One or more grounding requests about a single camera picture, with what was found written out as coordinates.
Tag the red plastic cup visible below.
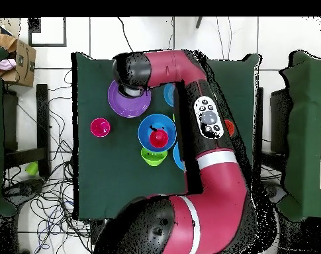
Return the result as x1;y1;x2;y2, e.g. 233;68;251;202
148;128;169;149

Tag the black cable bundle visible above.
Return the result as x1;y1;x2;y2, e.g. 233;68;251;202
3;69;97;254

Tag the purple plastic bowl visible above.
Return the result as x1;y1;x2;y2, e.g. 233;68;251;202
107;79;152;118

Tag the green cup on floor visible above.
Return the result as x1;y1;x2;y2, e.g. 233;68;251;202
25;161;40;176

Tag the small patterned blue bowl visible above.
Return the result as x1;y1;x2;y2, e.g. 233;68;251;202
163;83;176;107

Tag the black cabinet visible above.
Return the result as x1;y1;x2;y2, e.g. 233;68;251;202
269;88;292;155

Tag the black metal stand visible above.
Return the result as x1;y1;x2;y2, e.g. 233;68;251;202
2;83;51;178

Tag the large blue plastic bowl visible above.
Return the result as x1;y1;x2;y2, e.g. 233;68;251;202
173;142;187;171
138;113;177;153

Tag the pink plastic cup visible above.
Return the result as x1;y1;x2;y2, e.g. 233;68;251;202
90;117;111;138

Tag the pink cloth bundle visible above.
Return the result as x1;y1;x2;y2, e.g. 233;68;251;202
0;58;17;71

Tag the green plastic bowl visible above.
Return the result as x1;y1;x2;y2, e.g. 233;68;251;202
140;147;168;167

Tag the dark grey machine foot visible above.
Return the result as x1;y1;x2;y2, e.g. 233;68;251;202
6;179;44;198
265;182;287;206

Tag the dark green tablecloth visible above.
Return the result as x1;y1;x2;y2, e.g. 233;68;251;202
71;52;261;220

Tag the orange plastic cup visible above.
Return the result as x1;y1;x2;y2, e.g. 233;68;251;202
224;119;236;138

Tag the black square frame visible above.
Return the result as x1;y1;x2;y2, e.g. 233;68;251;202
27;17;68;48

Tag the cardboard box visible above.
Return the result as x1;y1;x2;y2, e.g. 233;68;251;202
0;27;37;88

